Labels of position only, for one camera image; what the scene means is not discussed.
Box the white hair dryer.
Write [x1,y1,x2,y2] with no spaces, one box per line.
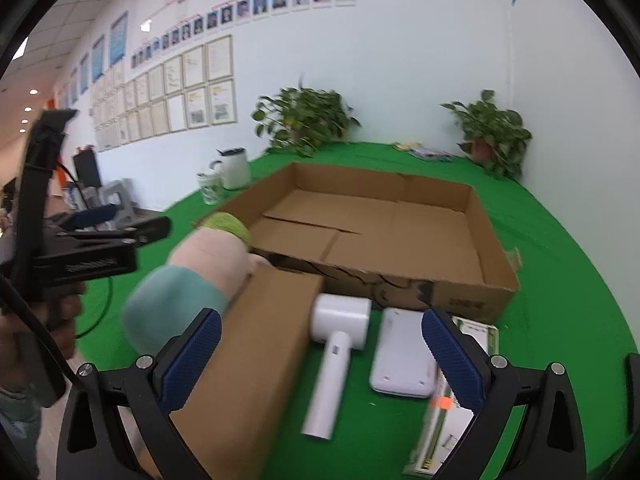
[300,292,372,443]

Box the large cardboard box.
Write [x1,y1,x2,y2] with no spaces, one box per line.
[192,161,521,325]

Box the wall of framed certificates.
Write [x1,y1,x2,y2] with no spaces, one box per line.
[55,35,237,153]

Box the black cable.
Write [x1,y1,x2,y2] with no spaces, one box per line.
[75,275,117,341]

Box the green and white carton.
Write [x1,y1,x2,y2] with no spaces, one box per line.
[402,316,501,476]

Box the potted plant in brown pot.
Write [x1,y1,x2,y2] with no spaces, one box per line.
[440,90,533,181]

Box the row of portrait photos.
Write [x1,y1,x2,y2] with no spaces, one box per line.
[131,0,357,68]

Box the tall blue wall poster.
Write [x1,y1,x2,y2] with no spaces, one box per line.
[109,10,129,66]

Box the green tablecloth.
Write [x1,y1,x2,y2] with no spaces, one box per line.
[75,141,640,480]

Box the white kettle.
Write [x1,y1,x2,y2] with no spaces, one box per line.
[209,147,252,191]

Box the bushy potted plant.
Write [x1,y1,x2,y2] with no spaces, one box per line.
[251,85,362,158]

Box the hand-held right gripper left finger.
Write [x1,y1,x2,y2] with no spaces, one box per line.
[56,307,223,480]

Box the patterned tissue packet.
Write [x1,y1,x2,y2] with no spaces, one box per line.
[410,146,458,162]

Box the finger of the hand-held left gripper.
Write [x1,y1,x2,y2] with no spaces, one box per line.
[57,215,172,249]
[62,204,121,231]

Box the white flat device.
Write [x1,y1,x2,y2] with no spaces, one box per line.
[368,307,443,400]

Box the dark monitor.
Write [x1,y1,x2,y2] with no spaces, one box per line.
[72,151,102,187]

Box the grey plastic stool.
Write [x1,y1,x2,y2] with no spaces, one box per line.
[102,180,137,226]

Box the leaf print glass cup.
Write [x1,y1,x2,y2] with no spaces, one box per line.
[196,170,223,206]

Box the pastel plush toy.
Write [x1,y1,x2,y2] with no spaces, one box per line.
[122,211,273,356]

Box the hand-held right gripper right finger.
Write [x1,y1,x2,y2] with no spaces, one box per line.
[421,308,587,480]

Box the person's left hand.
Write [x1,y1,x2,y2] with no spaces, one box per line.
[0,280,87,396]

